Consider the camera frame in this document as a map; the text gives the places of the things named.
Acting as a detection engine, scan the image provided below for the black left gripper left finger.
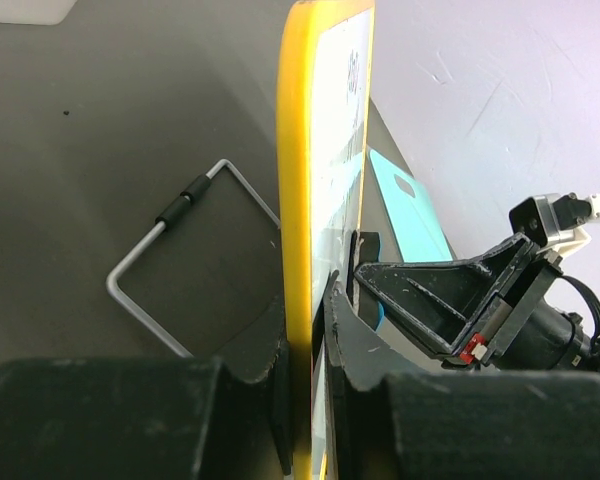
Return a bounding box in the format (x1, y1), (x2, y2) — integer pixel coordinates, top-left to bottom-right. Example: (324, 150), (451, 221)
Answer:
(217, 296), (293, 475)

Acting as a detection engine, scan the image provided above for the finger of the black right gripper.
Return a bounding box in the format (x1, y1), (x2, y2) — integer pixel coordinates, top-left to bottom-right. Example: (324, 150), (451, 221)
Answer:
(346, 230), (383, 320)

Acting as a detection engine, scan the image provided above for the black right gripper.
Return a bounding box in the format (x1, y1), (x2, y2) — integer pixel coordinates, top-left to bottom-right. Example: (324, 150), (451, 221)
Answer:
(354, 234), (593, 371)

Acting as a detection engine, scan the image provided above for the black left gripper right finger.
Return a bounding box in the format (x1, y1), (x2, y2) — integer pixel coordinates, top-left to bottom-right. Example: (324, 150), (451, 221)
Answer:
(322, 270), (425, 395)

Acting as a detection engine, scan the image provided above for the yellow framed whiteboard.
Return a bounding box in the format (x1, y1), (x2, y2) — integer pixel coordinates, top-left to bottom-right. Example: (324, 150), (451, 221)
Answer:
(276, 1), (376, 479)

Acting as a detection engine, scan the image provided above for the teal cutting board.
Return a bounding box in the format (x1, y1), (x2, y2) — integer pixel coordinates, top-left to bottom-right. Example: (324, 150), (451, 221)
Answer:
(367, 148), (455, 334)

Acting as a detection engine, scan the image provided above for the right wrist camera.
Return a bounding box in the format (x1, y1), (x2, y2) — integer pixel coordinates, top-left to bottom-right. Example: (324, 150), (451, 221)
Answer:
(509, 192), (600, 256)

